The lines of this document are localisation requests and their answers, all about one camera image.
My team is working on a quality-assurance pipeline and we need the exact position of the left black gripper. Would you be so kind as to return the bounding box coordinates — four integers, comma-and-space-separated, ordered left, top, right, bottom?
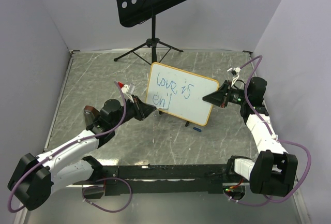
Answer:
111, 94, 156, 129

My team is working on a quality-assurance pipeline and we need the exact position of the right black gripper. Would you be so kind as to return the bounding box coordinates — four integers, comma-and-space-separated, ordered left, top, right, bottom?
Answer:
202, 80, 249, 108

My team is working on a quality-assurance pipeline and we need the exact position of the blue marker cap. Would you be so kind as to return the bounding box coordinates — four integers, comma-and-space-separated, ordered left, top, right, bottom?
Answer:
193, 127, 202, 132

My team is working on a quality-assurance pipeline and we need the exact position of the orange framed whiteboard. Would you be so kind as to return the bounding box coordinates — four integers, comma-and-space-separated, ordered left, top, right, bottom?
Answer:
145, 63, 219, 126

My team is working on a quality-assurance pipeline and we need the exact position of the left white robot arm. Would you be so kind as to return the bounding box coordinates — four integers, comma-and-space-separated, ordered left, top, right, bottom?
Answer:
7, 96, 156, 213

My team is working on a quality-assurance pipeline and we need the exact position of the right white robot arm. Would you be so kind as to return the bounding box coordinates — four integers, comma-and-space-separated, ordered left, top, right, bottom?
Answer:
202, 77, 298, 197

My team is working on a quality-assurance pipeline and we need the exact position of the brown eraser holder block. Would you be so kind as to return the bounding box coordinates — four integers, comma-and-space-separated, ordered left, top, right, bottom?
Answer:
83, 106, 100, 127

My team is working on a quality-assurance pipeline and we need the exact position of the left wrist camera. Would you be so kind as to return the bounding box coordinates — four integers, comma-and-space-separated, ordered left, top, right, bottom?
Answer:
116, 82, 135, 102

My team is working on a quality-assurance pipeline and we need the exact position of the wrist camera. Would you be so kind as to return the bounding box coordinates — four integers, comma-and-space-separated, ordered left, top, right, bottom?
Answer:
227, 67, 241, 86
116, 82, 135, 102

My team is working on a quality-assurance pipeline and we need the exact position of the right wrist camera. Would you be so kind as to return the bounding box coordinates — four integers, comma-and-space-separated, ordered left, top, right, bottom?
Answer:
227, 67, 241, 86

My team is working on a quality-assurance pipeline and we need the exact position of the wire whiteboard easel stand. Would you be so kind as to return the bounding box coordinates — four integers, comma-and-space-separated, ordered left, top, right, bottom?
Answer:
158, 110, 190, 127

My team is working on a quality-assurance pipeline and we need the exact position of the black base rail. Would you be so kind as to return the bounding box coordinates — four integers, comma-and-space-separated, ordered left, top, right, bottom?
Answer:
98, 164, 242, 194

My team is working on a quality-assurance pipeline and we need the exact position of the right aluminium frame rail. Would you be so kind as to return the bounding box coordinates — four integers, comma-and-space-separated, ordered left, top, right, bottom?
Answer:
243, 50, 311, 224

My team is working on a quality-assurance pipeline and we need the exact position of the aluminium frame rail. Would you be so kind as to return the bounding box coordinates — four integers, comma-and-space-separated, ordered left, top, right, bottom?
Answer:
13, 51, 74, 224
243, 50, 311, 224

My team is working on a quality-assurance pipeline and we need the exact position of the left aluminium frame rail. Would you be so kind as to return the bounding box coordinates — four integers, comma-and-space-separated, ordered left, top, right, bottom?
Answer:
13, 51, 74, 224

